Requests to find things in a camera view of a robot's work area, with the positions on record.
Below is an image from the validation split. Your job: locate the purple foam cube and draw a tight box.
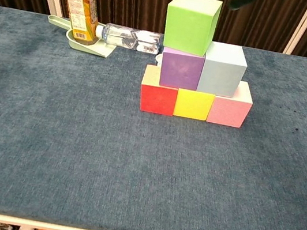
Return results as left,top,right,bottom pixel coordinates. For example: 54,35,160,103
157,46,207,93

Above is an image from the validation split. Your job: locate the green foam cube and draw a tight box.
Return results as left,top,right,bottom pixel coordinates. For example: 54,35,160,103
160,0,224,59

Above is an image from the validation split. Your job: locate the yellow capped tea bottle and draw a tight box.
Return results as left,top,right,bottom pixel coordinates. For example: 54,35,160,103
56,0,106,48

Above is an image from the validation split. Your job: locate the red foam cube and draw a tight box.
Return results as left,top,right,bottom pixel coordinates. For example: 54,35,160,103
137,63,182,117

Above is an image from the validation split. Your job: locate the pink foam cube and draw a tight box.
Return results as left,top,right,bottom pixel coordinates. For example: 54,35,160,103
205,77,257,130

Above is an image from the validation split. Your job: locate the white scalloped plate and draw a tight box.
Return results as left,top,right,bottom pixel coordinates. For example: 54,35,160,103
153,53,164,66

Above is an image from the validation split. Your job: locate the yellow foam cube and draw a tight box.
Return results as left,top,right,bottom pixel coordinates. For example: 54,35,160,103
172,88,216,122

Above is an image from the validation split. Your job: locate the blue table cloth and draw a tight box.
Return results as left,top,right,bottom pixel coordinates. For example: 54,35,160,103
0,6,307,230

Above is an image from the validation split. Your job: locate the clear plastic water bottle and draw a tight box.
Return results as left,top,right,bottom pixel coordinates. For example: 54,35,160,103
93,21,166,56

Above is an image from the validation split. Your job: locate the mint green plastic scoop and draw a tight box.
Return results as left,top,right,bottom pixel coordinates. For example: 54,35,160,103
43,14,121,60

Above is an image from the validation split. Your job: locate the light blue foam cube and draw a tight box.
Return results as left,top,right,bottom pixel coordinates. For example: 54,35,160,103
196,40,251,100

